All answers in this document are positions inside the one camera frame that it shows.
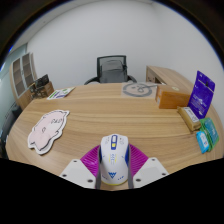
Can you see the black mesh office chair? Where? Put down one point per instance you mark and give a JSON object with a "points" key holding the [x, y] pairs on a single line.
{"points": [[111, 58]]}

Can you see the orange-brown cardboard box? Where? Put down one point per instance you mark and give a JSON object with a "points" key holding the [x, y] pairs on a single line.
{"points": [[171, 98]]}

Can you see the blue packet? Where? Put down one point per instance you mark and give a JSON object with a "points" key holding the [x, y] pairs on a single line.
{"points": [[202, 141]]}

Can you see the pink pig-shaped mouse pad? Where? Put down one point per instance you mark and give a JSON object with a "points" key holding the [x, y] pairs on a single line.
{"points": [[46, 131]]}

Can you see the white printed leaflet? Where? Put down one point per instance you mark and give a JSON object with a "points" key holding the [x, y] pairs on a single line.
{"points": [[60, 93]]}

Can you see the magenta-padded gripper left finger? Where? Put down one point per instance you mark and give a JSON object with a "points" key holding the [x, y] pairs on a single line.
{"points": [[77, 171]]}

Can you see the purple card package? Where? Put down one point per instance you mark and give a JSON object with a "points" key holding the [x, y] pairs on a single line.
{"points": [[201, 93]]}

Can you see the wooden shelf unit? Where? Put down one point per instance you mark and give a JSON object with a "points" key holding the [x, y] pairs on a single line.
{"points": [[21, 76]]}

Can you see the wooden side desk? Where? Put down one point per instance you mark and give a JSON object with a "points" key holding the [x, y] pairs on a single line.
{"points": [[170, 76]]}

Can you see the black box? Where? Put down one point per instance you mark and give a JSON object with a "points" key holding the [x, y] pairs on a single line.
{"points": [[41, 81]]}

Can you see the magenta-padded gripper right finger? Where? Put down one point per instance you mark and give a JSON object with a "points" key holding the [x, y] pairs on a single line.
{"points": [[150, 170]]}

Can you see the green packet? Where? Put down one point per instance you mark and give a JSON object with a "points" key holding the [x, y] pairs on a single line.
{"points": [[210, 131]]}

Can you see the grey backpack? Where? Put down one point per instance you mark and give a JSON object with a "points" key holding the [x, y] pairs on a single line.
{"points": [[113, 71]]}

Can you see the white computer mouse blue accents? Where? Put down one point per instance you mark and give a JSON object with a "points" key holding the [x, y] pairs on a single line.
{"points": [[114, 163]]}

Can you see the brown wrapped package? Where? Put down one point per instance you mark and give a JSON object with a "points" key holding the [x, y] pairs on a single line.
{"points": [[189, 118]]}

